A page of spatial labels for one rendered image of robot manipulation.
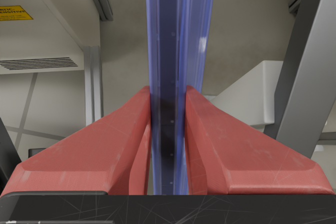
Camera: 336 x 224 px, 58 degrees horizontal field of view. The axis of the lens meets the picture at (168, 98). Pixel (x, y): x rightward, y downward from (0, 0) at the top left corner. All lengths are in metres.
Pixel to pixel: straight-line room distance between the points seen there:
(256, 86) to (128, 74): 0.84
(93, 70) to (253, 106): 0.56
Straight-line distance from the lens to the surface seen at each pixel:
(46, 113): 1.15
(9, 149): 0.41
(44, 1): 0.61
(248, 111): 0.33
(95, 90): 0.79
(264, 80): 0.30
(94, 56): 0.81
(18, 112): 1.19
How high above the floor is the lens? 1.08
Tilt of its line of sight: 81 degrees down
